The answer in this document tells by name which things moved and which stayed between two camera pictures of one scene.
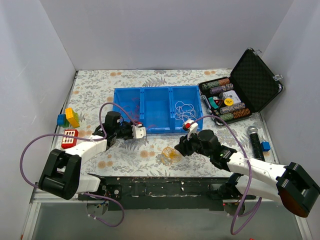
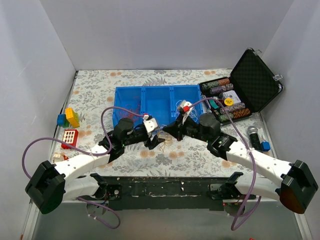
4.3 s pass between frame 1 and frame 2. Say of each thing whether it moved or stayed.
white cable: stayed
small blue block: stayed
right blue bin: stayed
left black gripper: moved
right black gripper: moved
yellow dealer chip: stayed
